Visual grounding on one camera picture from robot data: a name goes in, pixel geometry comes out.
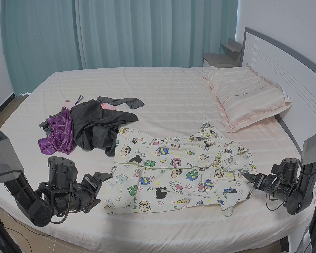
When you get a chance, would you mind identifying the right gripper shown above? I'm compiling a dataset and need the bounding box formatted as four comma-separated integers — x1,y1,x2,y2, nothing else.
243,172,275,193

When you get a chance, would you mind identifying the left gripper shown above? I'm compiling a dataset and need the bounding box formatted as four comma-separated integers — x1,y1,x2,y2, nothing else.
54,171,114,213

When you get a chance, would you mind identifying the white printed pyjama top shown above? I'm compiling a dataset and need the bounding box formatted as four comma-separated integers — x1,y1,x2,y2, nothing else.
103,119,258,218

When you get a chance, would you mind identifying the bed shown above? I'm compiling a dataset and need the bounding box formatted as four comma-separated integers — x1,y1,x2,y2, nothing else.
0,27,316,253

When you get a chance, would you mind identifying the black garment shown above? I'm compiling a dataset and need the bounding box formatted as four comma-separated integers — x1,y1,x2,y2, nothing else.
71,100,139,157

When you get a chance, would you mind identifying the purple satin garment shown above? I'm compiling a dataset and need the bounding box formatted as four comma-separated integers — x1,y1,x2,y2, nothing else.
38,95,85,155

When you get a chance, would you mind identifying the pink garment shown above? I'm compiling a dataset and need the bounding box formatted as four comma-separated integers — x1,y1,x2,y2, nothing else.
60,99,117,112

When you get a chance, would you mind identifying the dark grey thin garment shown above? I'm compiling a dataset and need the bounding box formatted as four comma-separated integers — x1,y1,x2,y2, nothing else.
97,96,145,110

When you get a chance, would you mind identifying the pink striped pillow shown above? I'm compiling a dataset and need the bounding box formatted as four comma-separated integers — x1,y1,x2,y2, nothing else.
199,63,293,133

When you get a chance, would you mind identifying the grey bedside table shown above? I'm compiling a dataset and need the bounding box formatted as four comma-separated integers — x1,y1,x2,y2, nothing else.
203,38,244,68

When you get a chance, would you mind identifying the blue-green curtain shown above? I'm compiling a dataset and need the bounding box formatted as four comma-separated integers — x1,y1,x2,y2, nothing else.
75,0,239,69
1,0,82,95

